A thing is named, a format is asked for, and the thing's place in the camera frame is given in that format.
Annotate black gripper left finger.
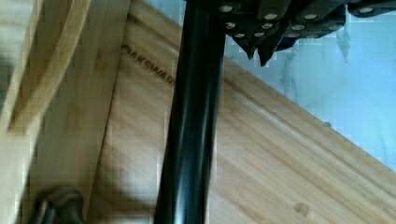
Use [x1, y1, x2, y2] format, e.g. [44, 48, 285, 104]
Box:
[186, 0, 275, 61]

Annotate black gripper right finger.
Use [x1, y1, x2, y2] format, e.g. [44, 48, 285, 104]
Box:
[257, 0, 395, 66]

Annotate wooden drawer with black handle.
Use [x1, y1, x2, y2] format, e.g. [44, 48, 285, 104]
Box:
[1, 0, 225, 224]

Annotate bamboo cutting board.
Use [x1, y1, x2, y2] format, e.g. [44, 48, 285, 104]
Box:
[88, 0, 395, 224]

